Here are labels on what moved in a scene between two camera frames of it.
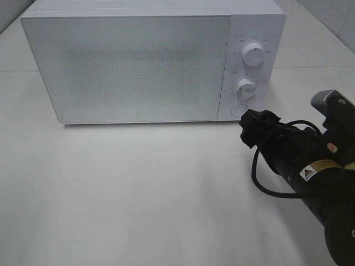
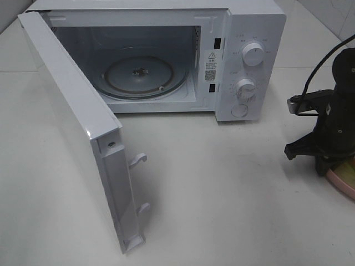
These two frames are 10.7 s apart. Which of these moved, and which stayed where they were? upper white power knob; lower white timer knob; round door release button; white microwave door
Moved: white microwave door
Stayed: upper white power knob; round door release button; lower white timer knob
